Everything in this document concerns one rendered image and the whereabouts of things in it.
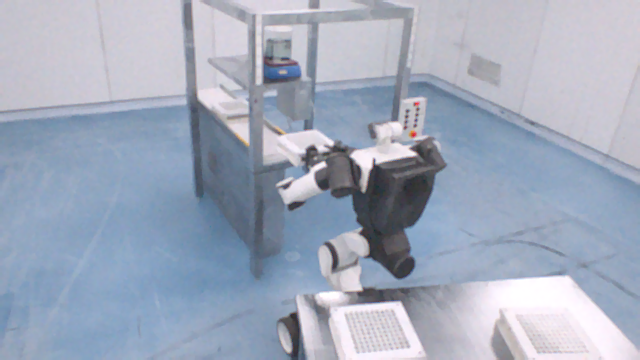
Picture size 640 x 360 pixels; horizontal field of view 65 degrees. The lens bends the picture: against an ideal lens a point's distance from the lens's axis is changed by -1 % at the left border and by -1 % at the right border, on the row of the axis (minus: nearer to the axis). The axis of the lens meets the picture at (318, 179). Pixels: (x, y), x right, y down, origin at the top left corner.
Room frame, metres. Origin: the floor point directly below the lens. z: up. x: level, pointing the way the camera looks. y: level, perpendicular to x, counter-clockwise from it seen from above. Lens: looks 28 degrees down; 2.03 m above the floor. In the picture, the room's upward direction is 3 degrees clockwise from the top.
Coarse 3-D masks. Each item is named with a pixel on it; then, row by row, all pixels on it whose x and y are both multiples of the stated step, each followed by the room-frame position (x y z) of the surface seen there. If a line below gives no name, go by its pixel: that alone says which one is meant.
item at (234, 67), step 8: (224, 56) 3.07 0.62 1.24; (232, 56) 3.08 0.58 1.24; (240, 56) 3.10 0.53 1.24; (216, 64) 2.89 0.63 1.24; (224, 64) 2.89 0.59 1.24; (232, 64) 2.90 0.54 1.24; (240, 64) 2.91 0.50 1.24; (224, 72) 2.78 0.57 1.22; (232, 72) 2.74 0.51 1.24; (240, 72) 2.75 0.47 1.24; (232, 80) 2.67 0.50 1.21; (240, 80) 2.60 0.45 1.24; (304, 80) 2.67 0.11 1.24; (272, 88) 2.57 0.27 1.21
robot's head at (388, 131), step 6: (384, 126) 1.85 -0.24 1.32; (390, 126) 1.85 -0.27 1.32; (396, 126) 1.86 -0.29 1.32; (384, 132) 1.82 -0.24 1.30; (390, 132) 1.83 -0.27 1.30; (396, 132) 1.84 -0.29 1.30; (402, 132) 1.85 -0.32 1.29; (384, 138) 1.83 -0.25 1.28; (390, 138) 1.84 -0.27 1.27; (396, 138) 1.86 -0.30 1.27; (378, 144) 1.84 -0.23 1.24; (384, 144) 1.83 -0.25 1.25; (390, 144) 1.84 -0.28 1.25
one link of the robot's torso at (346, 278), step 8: (320, 248) 2.04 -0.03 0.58; (320, 256) 2.02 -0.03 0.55; (328, 256) 1.98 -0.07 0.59; (320, 264) 2.02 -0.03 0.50; (328, 264) 1.97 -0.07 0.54; (352, 264) 2.07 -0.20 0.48; (328, 272) 1.97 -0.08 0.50; (336, 272) 1.98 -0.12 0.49; (344, 272) 1.99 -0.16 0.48; (352, 272) 2.00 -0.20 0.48; (328, 280) 1.98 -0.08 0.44; (336, 280) 1.96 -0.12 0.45; (344, 280) 1.96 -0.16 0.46; (352, 280) 1.97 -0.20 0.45; (336, 288) 1.95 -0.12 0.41; (344, 288) 1.93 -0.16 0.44; (352, 288) 1.94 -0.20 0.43; (360, 288) 1.96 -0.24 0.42
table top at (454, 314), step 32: (416, 288) 1.49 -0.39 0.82; (448, 288) 1.50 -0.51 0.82; (480, 288) 1.51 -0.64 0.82; (512, 288) 1.52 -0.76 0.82; (544, 288) 1.53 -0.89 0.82; (576, 288) 1.55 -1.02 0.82; (320, 320) 1.29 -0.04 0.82; (416, 320) 1.32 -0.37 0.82; (448, 320) 1.33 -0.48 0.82; (480, 320) 1.34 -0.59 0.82; (608, 320) 1.37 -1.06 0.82; (320, 352) 1.15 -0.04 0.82; (448, 352) 1.18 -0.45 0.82; (480, 352) 1.19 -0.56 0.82; (608, 352) 1.22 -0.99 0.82
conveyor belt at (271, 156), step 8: (216, 88) 3.78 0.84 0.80; (200, 96) 3.58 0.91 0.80; (208, 96) 3.59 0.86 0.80; (216, 96) 3.60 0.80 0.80; (224, 96) 3.61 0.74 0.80; (208, 104) 3.41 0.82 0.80; (232, 128) 3.00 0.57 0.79; (240, 128) 3.00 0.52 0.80; (264, 128) 3.03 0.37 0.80; (248, 136) 2.88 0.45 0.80; (264, 136) 2.90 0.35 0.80; (272, 136) 2.90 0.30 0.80; (264, 144) 2.77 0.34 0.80; (272, 144) 2.78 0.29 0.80; (264, 152) 2.66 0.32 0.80; (272, 152) 2.67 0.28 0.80; (264, 160) 2.57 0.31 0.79; (272, 160) 2.59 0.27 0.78; (280, 160) 2.62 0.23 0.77; (288, 160) 2.65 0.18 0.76
